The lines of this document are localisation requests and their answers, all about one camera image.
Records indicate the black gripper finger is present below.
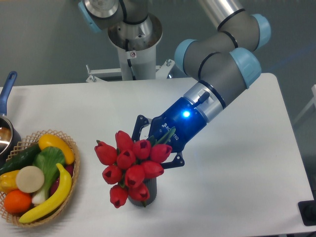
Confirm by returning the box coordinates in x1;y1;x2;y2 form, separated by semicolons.
131;115;152;141
161;152;185;169

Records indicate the red tulip bouquet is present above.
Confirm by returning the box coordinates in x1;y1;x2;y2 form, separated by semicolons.
94;127;175;208

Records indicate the beige round slice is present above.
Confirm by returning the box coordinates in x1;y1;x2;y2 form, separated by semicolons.
15;166;44;193

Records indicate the black device at edge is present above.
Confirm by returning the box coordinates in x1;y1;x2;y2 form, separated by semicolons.
298;200;316;226

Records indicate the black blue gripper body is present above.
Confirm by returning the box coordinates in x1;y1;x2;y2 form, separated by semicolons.
149;97;206;152

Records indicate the blue handled saucepan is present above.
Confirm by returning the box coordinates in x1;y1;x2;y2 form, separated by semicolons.
0;71;21;167

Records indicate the yellow bell pepper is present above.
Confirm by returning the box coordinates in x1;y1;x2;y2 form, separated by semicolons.
0;170;20;193

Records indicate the green bok choy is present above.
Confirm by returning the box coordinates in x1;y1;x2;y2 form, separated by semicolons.
32;147;65;206

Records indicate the white frame at right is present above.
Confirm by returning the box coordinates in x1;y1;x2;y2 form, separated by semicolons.
293;84;316;127

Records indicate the dark grey ribbed vase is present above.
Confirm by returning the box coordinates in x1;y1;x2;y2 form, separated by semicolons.
128;178;157;207

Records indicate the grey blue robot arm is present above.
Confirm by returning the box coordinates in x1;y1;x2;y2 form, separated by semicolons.
79;0;271;169

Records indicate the orange fruit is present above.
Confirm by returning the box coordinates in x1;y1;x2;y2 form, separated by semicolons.
4;190;32;214

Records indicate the yellow squash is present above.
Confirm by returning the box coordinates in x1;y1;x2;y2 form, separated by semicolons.
39;134;75;165

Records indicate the woven wicker basket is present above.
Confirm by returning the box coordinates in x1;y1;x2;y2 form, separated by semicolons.
0;129;80;228

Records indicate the green cucumber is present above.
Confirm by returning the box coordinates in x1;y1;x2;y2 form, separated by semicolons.
0;144;41;175

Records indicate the purple eggplant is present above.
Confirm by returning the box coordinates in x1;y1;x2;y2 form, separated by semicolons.
50;164;74;196

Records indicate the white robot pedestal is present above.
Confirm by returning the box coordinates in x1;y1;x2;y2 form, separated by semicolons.
86;13;175;82

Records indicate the yellow banana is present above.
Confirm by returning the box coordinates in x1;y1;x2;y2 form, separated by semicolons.
19;163;72;224

